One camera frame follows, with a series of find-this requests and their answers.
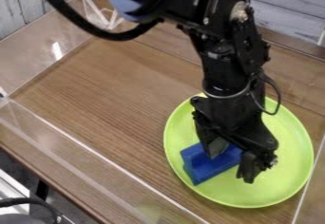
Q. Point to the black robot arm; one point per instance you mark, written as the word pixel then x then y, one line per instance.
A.
pixel 221 29

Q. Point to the green round plate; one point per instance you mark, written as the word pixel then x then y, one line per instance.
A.
pixel 275 185

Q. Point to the clear acrylic enclosure wall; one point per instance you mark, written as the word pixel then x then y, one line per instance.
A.
pixel 83 116

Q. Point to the blue T-shaped block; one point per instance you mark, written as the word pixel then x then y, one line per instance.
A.
pixel 202 168

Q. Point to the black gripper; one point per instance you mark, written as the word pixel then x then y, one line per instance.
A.
pixel 232 121

